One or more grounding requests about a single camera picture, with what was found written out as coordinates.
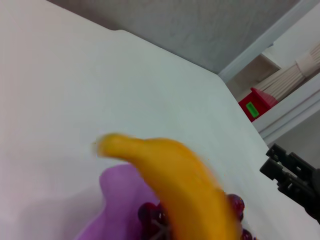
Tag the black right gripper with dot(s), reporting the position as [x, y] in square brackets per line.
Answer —
[302, 187]

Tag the yellow banana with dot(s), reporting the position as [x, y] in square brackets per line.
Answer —
[180, 175]

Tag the dark red grape bunch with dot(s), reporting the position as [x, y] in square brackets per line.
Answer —
[150, 212]

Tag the purple wavy-edged plate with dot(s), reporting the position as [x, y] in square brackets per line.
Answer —
[117, 195]

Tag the red box with green label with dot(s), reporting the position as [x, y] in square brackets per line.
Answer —
[260, 105]

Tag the bundle of white slats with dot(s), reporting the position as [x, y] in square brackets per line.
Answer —
[285, 80]

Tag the white shelf frame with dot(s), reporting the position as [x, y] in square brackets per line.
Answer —
[287, 120]

